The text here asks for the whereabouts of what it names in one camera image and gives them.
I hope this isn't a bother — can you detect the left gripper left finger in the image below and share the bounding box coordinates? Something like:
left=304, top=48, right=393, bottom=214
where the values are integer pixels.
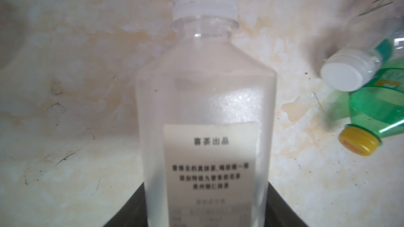
left=104, top=184, right=148, bottom=227

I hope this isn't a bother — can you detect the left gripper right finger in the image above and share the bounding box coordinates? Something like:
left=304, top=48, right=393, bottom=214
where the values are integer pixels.
left=264, top=182, right=308, bottom=227

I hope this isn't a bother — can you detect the square frosted white-label bottle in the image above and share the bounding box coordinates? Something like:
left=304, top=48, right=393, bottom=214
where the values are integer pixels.
left=135, top=0, right=277, bottom=227

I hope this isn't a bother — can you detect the green soda bottle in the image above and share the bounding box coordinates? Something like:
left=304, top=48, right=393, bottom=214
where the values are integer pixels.
left=323, top=57, right=404, bottom=156

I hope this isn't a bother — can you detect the green-label clear white-cap bottle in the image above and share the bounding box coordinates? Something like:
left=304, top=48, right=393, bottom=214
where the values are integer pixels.
left=320, top=0, right=404, bottom=92

